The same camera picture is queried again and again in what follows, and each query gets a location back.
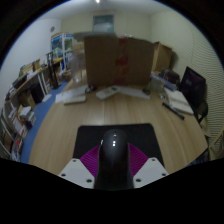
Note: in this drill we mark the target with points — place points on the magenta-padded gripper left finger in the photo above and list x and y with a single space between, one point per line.
75 171

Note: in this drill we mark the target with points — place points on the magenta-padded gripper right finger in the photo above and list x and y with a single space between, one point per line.
150 170

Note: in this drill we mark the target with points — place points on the black computer mouse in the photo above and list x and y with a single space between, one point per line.
114 160

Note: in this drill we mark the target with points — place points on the black mouse pad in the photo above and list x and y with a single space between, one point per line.
140 136

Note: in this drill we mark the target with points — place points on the black pen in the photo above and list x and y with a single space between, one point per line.
173 111

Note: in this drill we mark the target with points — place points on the white open notebook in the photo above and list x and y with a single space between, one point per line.
178 100

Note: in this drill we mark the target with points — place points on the white paper sheet with writing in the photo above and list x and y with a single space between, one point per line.
65 96

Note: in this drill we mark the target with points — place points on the black chair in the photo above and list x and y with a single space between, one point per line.
202 111

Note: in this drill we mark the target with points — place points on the plain grey paper sheet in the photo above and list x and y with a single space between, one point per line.
135 92

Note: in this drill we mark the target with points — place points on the white handheld device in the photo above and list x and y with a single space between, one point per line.
106 92

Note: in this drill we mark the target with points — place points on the black monitor screen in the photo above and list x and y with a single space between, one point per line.
192 85

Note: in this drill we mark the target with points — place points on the wooden side desk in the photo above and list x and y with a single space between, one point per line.
26 83

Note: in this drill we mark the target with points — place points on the black floor stand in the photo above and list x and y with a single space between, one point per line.
53 71

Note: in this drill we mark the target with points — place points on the small cardboard box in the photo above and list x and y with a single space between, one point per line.
162 56

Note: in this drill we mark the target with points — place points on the large cardboard box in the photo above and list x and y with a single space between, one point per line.
103 60

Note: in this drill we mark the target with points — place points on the blue white display cabinet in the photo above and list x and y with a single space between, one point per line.
60 43

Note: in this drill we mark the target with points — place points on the frosted glass door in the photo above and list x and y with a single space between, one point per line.
103 23

